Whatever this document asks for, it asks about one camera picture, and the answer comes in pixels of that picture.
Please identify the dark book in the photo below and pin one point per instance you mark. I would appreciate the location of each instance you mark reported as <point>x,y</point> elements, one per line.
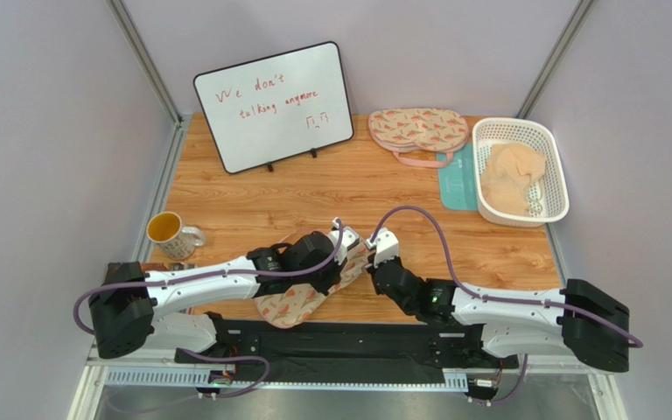
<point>166,266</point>

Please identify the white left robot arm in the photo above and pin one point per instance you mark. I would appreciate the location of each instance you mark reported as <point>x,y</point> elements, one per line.
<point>134,308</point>

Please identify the beige bras in basket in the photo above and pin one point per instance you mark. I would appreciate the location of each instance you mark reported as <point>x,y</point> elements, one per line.
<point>511,170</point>

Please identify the floral mesh laundry bag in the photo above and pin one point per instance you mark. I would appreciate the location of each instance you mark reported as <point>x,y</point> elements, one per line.
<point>294,306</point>

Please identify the yellow patterned mug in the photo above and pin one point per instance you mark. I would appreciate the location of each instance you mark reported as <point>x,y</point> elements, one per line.
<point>175,239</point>

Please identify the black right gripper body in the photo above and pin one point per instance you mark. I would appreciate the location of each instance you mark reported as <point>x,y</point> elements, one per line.
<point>383,271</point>

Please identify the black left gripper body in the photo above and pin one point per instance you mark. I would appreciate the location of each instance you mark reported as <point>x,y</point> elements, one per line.
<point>322,279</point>

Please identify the teal card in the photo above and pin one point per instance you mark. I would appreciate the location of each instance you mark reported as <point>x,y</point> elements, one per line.
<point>457,181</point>

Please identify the white plastic basket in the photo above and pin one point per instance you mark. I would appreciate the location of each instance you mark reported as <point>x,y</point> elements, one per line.
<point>549,196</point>

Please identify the aluminium frame rail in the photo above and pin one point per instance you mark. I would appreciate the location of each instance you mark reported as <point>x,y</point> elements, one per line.
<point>158,370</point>

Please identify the whiteboard with red writing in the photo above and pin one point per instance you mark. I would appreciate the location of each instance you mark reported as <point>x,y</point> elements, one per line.
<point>269,109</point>

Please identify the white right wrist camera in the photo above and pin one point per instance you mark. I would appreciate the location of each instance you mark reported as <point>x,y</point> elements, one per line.
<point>384,247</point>

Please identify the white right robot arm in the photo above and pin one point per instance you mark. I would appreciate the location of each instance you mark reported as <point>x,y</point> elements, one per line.
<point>579,320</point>

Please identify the stacked floral laundry bags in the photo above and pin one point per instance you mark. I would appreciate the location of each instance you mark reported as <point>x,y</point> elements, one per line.
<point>405,130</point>

